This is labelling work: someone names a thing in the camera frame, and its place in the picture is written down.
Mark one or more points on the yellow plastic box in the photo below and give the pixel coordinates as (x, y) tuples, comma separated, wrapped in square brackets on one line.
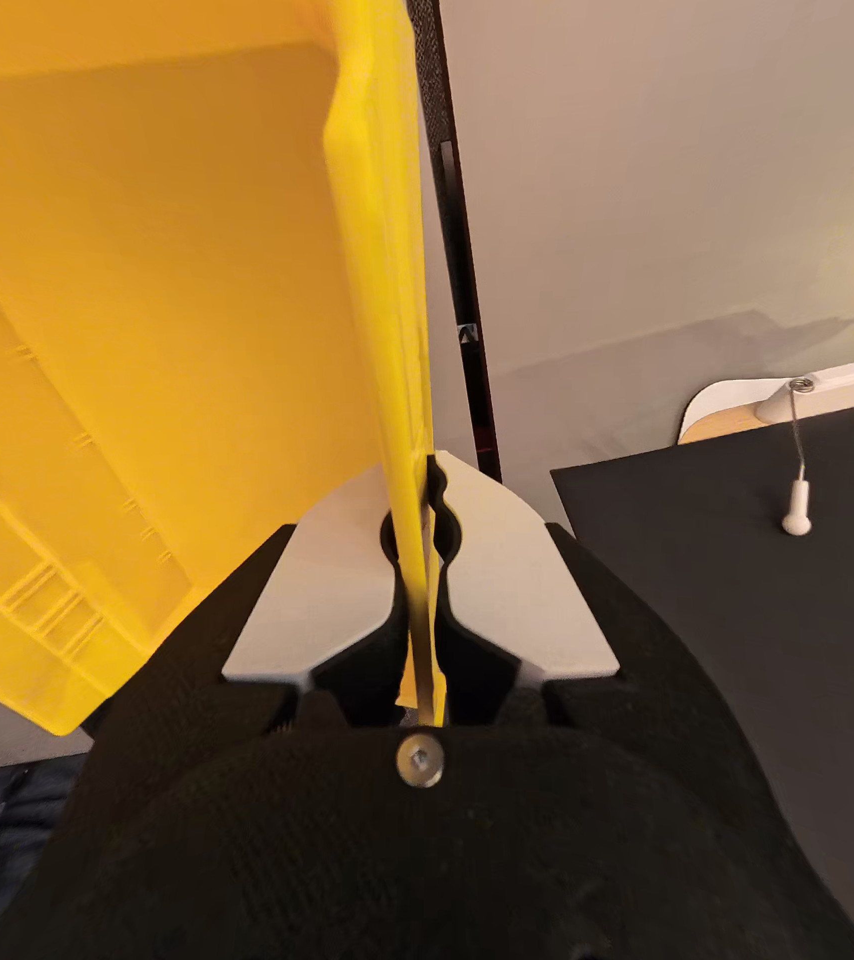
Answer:
[(171, 300)]

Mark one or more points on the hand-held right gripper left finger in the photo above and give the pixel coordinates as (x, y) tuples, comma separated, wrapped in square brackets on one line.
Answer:
[(307, 600)]

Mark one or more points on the black mat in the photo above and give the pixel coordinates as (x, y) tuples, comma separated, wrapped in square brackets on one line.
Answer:
[(734, 637)]

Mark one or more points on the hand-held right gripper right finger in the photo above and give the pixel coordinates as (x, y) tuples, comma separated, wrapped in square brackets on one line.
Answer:
[(524, 600)]

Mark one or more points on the thin black panel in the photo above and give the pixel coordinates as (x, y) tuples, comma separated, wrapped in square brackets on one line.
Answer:
[(464, 300)]

